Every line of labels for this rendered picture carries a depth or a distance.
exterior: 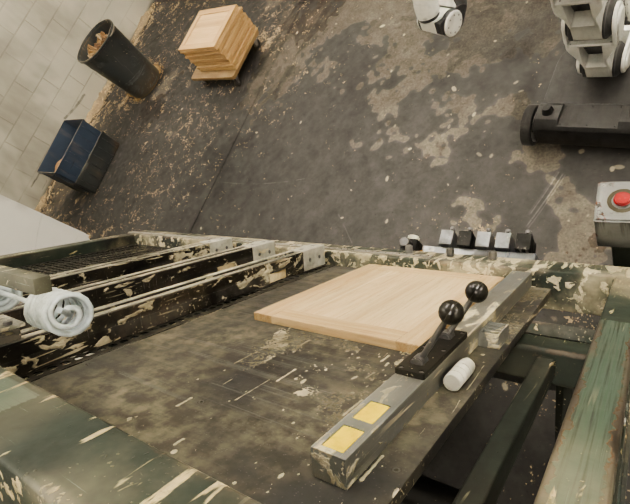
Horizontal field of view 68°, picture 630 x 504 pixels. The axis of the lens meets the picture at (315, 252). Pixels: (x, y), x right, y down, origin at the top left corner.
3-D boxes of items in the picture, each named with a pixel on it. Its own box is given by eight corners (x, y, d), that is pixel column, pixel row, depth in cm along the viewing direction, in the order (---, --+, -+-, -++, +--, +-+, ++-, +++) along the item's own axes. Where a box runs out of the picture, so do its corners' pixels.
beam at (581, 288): (643, 307, 124) (646, 267, 122) (641, 321, 115) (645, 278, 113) (148, 249, 253) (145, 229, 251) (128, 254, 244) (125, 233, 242)
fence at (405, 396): (531, 286, 128) (532, 272, 128) (346, 491, 54) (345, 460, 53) (512, 284, 131) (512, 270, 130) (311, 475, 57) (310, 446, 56)
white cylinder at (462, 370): (460, 394, 74) (476, 374, 80) (460, 376, 73) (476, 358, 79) (442, 389, 75) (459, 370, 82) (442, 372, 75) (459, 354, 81)
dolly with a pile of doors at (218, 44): (268, 38, 409) (238, 1, 378) (243, 88, 400) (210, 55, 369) (223, 43, 447) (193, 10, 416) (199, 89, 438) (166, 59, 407)
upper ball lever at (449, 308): (430, 369, 76) (472, 306, 70) (421, 378, 73) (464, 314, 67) (411, 354, 77) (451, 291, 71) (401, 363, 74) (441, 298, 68)
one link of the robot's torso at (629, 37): (589, 44, 221) (586, 23, 211) (639, 41, 209) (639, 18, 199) (576, 80, 217) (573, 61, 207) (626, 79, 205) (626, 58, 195)
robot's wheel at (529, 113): (535, 119, 244) (529, 95, 229) (545, 120, 241) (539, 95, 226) (523, 152, 241) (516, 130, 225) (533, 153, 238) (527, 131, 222)
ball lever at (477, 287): (456, 343, 85) (495, 286, 79) (448, 351, 82) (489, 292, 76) (439, 331, 87) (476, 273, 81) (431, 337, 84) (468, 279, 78)
